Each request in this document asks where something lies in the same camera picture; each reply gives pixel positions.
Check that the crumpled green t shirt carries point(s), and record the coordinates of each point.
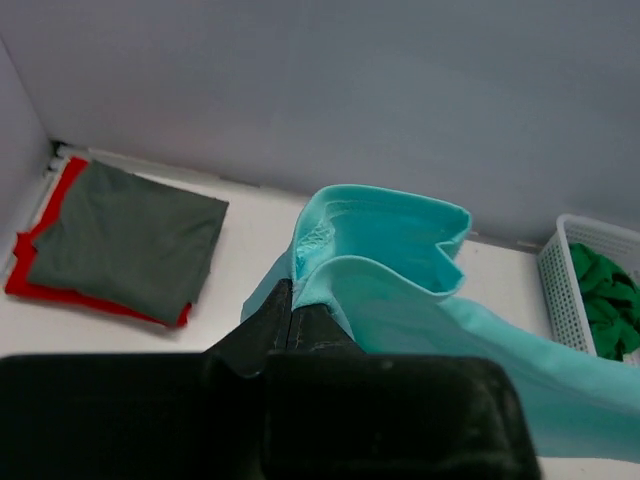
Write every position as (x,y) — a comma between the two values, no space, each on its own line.
(611,302)

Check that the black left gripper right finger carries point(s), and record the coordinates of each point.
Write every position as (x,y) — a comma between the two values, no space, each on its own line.
(333,411)

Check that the white plastic basket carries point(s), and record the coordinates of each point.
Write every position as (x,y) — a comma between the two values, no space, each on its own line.
(568,317)

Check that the teal t shirt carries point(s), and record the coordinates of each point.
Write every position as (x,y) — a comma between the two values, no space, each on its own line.
(383,262)

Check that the folded grey t shirt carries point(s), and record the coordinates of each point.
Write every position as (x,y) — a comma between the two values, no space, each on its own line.
(125,239)

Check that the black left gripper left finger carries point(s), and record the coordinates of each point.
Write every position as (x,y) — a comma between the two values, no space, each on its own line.
(196,415)

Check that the folded red t shirt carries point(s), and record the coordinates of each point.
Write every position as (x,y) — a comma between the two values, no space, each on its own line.
(18,283)

